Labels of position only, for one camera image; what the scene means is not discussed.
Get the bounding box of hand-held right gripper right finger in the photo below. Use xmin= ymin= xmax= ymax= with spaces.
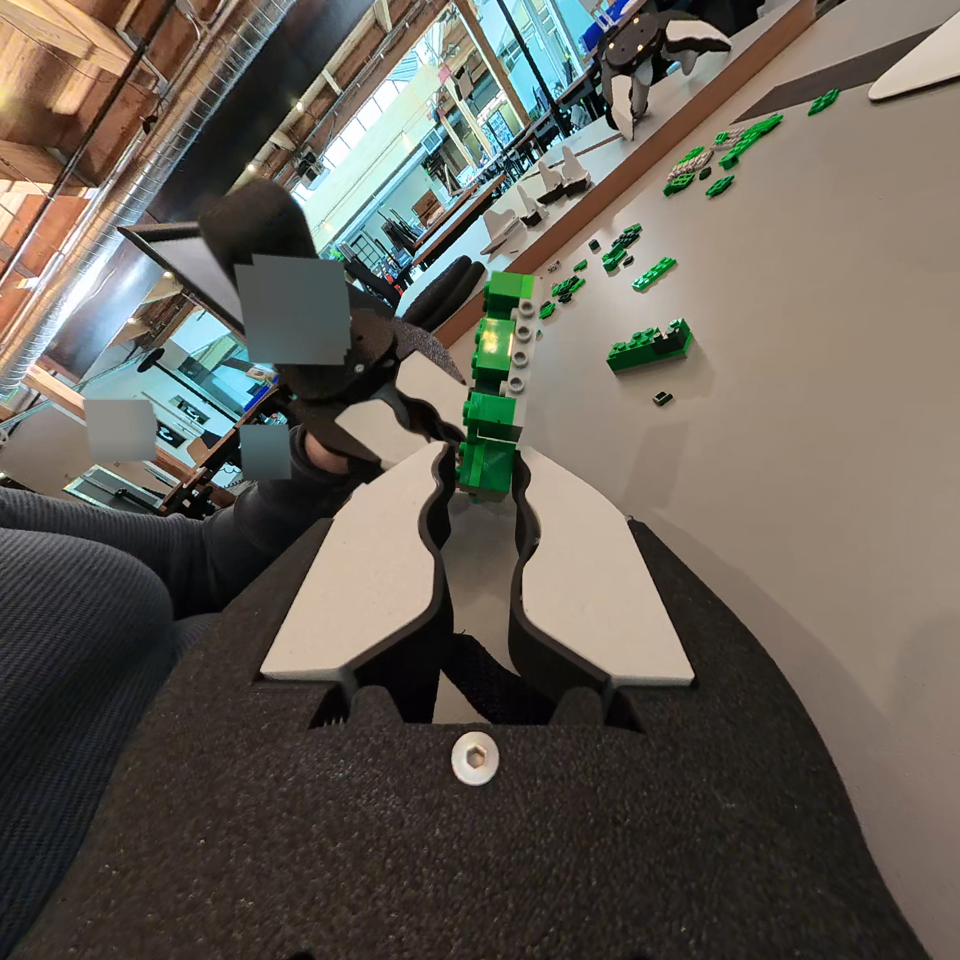
xmin=508 ymin=448 xmax=696 ymax=689

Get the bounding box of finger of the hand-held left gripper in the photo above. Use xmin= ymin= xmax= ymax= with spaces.
xmin=332 ymin=391 xmax=468 ymax=465
xmin=397 ymin=349 xmax=468 ymax=393

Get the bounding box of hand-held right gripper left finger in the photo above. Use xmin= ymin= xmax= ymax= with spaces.
xmin=258 ymin=441 xmax=456 ymax=685

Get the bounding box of green brick assembly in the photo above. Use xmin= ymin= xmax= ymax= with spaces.
xmin=453 ymin=271 xmax=543 ymax=502

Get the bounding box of person's left forearm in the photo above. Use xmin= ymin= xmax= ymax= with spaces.
xmin=174 ymin=427 xmax=393 ymax=621

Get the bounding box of grey desk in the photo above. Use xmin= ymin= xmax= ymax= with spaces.
xmin=435 ymin=0 xmax=960 ymax=960

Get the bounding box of person's left hand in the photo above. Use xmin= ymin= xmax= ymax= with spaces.
xmin=303 ymin=433 xmax=348 ymax=475

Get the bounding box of black flat monitor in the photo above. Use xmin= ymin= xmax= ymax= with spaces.
xmin=117 ymin=222 xmax=253 ymax=332

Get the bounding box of wooden workbench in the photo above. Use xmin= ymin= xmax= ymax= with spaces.
xmin=411 ymin=171 xmax=519 ymax=267

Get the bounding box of idle gripper with white fingers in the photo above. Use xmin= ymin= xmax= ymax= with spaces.
xmin=535 ymin=145 xmax=594 ymax=204
xmin=479 ymin=186 xmax=549 ymax=257

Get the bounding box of green brick block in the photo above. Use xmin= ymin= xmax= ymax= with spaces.
xmin=606 ymin=318 xmax=696 ymax=375

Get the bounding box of cluster of green black bricks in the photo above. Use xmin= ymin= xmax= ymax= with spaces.
xmin=599 ymin=222 xmax=645 ymax=273

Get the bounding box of person's blue-grey knit clothing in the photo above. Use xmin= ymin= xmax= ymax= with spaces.
xmin=0 ymin=485 xmax=235 ymax=960

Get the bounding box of idle black and white gripper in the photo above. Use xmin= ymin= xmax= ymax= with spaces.
xmin=595 ymin=0 xmax=733 ymax=141

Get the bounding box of silver spiral ventilation duct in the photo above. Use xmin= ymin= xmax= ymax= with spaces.
xmin=0 ymin=0 xmax=318 ymax=393

